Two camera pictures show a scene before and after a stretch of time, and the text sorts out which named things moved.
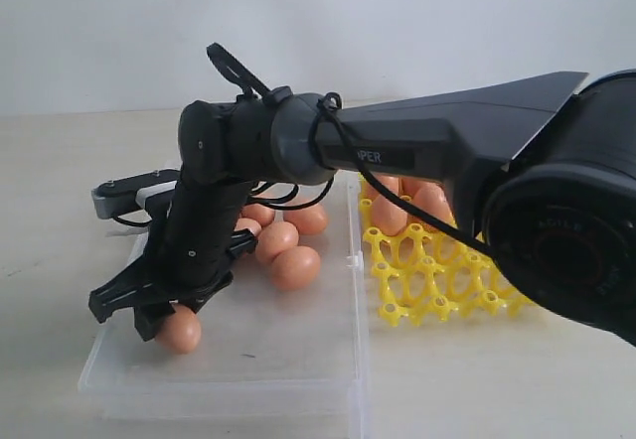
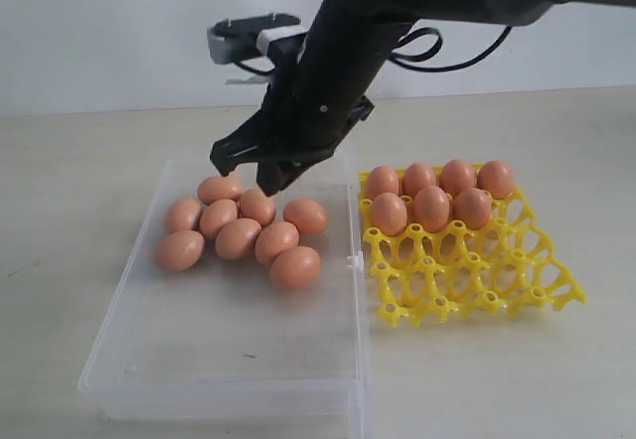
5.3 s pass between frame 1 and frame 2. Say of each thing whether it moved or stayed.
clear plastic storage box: stayed
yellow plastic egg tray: stayed
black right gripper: moved
